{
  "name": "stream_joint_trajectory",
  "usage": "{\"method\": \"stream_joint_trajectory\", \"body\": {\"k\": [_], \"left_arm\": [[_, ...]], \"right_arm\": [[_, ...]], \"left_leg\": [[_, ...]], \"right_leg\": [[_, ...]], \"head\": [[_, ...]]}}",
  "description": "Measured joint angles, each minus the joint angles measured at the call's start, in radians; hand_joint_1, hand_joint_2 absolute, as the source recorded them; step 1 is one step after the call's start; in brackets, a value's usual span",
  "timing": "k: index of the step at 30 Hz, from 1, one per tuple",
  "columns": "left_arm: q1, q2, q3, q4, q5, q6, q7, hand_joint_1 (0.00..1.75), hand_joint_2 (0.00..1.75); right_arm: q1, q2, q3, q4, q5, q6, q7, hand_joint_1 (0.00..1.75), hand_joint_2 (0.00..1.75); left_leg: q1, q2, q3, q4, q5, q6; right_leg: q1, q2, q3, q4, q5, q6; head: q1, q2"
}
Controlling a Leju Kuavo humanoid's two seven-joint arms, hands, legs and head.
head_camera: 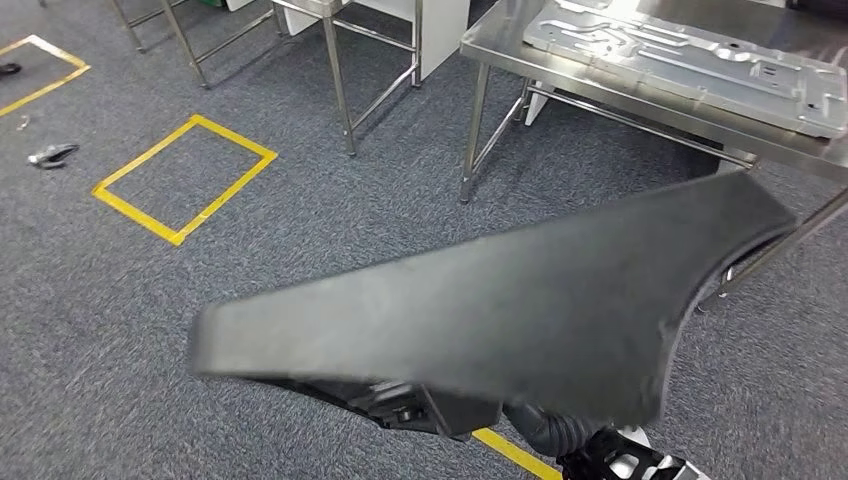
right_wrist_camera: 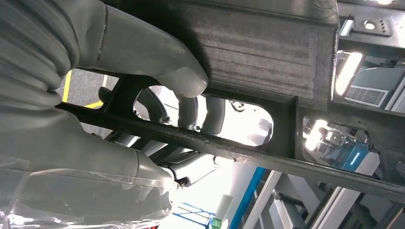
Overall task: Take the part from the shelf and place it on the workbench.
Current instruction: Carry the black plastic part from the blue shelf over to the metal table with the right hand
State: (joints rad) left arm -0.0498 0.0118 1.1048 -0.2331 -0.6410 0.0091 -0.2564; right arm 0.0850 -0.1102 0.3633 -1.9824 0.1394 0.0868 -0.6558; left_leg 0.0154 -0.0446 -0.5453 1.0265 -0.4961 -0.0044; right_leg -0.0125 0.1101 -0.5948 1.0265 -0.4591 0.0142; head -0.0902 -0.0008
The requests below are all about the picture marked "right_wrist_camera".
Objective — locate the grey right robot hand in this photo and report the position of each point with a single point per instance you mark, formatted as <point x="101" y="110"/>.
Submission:
<point x="79" y="170"/>

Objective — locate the yellow floor tape outline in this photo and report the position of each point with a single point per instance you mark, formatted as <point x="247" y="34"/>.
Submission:
<point x="67" y="85"/>

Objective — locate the ceiling light strip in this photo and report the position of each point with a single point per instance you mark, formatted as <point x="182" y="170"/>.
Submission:
<point x="348" y="72"/>

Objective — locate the white ceiling air vent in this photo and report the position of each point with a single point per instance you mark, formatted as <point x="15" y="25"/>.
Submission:
<point x="367" y="96"/>

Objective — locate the blue metal post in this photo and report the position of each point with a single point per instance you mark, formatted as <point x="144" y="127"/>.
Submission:
<point x="246" y="199"/>

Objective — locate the aluminium profile frame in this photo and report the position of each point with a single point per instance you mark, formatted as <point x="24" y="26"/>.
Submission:
<point x="332" y="202"/>

